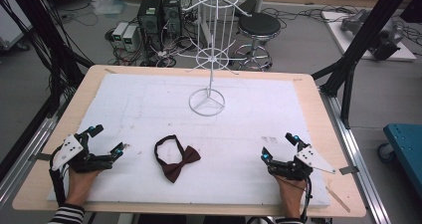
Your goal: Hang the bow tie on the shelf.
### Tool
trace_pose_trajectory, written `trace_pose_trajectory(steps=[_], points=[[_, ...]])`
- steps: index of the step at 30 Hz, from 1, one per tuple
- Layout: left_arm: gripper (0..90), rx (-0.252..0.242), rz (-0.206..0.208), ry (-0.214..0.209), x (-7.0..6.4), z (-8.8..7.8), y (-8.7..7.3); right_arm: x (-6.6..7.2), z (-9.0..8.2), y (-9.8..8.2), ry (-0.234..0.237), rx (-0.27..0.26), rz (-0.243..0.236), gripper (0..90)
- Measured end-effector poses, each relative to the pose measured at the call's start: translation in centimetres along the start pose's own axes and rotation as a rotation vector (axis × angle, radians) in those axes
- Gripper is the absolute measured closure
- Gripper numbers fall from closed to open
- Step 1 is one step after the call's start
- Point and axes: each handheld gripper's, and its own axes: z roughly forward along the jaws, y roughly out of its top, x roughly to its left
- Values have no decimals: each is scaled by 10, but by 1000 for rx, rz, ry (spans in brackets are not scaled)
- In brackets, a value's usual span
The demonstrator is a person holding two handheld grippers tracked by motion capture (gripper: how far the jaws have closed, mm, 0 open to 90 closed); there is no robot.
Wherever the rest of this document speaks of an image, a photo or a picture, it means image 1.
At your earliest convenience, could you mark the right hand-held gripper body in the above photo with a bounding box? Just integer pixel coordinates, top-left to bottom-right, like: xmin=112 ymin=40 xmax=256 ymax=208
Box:
xmin=268 ymin=143 xmax=337 ymax=182

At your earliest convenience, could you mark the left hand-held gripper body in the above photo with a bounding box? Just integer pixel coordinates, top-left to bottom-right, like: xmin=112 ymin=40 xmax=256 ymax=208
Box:
xmin=50 ymin=130 xmax=114 ymax=174

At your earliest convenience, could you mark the dark red bow tie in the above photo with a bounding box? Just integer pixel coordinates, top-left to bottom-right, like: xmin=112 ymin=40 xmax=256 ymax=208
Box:
xmin=153 ymin=134 xmax=202 ymax=184

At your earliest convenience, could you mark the white wire display rack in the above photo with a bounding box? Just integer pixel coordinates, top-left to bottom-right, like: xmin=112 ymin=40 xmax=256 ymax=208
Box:
xmin=171 ymin=0 xmax=264 ymax=117

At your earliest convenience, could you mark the person's left hand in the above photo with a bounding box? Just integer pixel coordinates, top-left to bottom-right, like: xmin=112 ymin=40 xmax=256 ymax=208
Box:
xmin=65 ymin=167 xmax=103 ymax=208

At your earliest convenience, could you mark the person's right hand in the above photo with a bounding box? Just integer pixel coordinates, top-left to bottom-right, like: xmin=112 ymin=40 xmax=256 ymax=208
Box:
xmin=274 ymin=174 xmax=308 ymax=220

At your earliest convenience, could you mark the grey tape strip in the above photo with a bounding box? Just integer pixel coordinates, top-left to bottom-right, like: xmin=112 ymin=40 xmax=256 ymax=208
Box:
xmin=32 ymin=151 xmax=54 ymax=162
xmin=338 ymin=165 xmax=360 ymax=176

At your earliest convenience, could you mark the white foam board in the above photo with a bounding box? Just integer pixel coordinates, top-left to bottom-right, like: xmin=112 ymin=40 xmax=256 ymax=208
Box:
xmin=47 ymin=73 xmax=332 ymax=209

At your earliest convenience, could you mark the thin wooden stick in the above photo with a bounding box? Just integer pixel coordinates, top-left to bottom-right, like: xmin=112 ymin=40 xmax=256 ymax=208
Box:
xmin=324 ymin=185 xmax=351 ymax=214

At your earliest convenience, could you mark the person's left striped sleeve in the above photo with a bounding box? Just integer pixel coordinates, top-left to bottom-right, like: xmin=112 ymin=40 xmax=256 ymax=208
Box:
xmin=47 ymin=202 xmax=86 ymax=224

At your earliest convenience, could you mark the person's striped sleeve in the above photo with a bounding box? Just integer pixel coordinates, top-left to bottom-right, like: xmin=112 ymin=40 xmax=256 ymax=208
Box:
xmin=274 ymin=217 xmax=305 ymax=224
xmin=47 ymin=202 xmax=86 ymax=224

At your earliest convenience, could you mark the person's right striped sleeve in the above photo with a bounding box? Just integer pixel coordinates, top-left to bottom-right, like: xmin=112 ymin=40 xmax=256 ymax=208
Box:
xmin=274 ymin=217 xmax=305 ymax=224

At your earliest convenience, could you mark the blue wheeled cart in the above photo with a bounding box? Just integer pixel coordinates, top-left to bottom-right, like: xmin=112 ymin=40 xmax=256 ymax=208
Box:
xmin=377 ymin=122 xmax=422 ymax=200

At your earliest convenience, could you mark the grey power supply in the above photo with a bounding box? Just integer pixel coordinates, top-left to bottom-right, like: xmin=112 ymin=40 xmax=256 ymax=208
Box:
xmin=121 ymin=25 xmax=139 ymax=53
xmin=111 ymin=21 xmax=129 ymax=49

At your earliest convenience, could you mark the white floor platform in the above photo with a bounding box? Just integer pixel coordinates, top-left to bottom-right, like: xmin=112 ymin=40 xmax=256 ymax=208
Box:
xmin=320 ymin=10 xmax=418 ymax=63

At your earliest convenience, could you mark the black round stool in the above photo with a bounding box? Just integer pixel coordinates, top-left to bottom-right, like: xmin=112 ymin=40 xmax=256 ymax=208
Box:
xmin=232 ymin=12 xmax=283 ymax=72

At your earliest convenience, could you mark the black computer tower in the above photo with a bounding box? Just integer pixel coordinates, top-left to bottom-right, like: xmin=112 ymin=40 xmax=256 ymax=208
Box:
xmin=136 ymin=0 xmax=164 ymax=52
xmin=161 ymin=0 xmax=184 ymax=41

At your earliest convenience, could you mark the clear plastic bag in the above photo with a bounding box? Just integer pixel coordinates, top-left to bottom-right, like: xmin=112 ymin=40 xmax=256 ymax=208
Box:
xmin=90 ymin=0 xmax=127 ymax=17

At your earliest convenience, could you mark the grey machine part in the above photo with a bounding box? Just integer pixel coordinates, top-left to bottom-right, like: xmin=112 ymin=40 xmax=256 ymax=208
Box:
xmin=339 ymin=8 xmax=406 ymax=61

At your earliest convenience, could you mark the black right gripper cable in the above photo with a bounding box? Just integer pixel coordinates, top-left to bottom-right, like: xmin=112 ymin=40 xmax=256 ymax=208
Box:
xmin=299 ymin=175 xmax=315 ymax=224

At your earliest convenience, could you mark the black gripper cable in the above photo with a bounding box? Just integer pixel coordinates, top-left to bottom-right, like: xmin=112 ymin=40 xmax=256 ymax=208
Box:
xmin=299 ymin=175 xmax=315 ymax=224
xmin=48 ymin=146 xmax=68 ymax=207

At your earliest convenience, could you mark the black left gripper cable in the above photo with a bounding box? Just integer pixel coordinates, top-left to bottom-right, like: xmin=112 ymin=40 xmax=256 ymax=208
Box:
xmin=48 ymin=146 xmax=68 ymax=207

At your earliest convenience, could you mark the aluminium frame rail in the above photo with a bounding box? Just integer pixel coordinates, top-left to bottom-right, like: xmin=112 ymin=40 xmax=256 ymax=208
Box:
xmin=318 ymin=90 xmax=393 ymax=224
xmin=0 ymin=94 xmax=69 ymax=202

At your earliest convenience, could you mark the tangle of floor cables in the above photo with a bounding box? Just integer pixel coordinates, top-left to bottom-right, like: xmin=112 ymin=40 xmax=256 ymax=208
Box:
xmin=104 ymin=28 xmax=200 ymax=69

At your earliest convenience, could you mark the black metal frame post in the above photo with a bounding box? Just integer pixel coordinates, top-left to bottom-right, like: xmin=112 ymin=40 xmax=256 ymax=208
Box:
xmin=0 ymin=0 xmax=96 ymax=118
xmin=311 ymin=0 xmax=416 ymax=129

